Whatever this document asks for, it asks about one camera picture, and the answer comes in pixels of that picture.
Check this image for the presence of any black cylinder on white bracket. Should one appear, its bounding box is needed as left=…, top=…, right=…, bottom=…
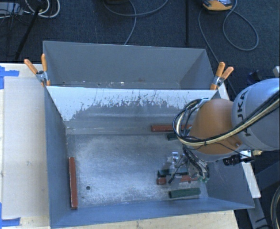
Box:
left=223, top=149, right=263, bottom=166

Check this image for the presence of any grey metal bin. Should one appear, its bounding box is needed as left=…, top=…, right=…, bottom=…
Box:
left=42, top=41, right=256, bottom=229

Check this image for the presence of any red-brown flat block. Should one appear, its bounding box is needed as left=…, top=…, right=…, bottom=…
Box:
left=68, top=156, right=79, bottom=210
left=156, top=176, right=199, bottom=186
left=151, top=125, right=193, bottom=133

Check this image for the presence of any pale wood flat board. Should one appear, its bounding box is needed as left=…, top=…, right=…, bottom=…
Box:
left=1, top=76, right=50, bottom=220

